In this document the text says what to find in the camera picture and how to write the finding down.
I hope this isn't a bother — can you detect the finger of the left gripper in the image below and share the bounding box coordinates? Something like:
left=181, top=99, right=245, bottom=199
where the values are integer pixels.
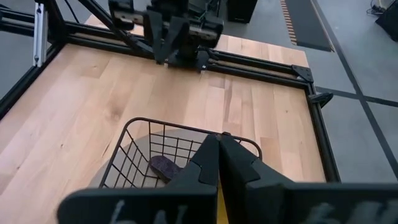
left=143, top=9, right=170, bottom=65
left=164, top=15, right=200, bottom=62

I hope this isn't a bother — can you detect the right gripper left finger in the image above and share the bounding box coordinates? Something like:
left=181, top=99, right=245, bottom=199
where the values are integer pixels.
left=57, top=133, right=220, bottom=224

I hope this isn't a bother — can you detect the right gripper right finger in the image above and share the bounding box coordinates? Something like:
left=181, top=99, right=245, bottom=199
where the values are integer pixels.
left=219, top=133, right=398, bottom=224

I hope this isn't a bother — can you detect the dark purple eggplant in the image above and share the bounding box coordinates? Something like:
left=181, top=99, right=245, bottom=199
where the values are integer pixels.
left=148, top=155, right=185, bottom=184

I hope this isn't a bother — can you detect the black wire basket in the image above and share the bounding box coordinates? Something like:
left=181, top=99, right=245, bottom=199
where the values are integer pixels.
left=99, top=117, right=263, bottom=189

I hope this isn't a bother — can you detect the black floor box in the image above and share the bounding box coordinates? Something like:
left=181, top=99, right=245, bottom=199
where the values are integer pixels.
left=226, top=0, right=259, bottom=24

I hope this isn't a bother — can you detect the black hazard striped floor mat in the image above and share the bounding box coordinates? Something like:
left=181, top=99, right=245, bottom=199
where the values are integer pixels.
left=279, top=0, right=335, bottom=53

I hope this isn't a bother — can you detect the black table frame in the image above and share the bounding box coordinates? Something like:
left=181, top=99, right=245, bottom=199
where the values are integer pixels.
left=0, top=0, right=342, bottom=184

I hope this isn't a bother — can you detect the silver aluminium post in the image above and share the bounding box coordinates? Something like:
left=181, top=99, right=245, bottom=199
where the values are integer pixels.
left=32, top=2, right=49, bottom=68

